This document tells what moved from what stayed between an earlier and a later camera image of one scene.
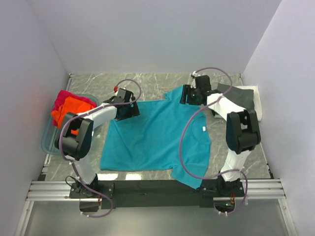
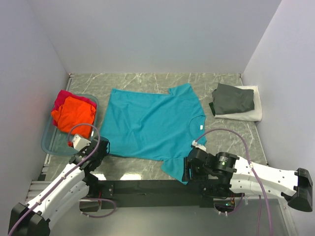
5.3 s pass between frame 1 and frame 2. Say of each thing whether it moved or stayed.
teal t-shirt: moved
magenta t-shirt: stayed
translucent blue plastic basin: stayed
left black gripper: moved
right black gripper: moved
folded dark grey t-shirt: stayed
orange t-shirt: stayed
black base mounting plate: stayed
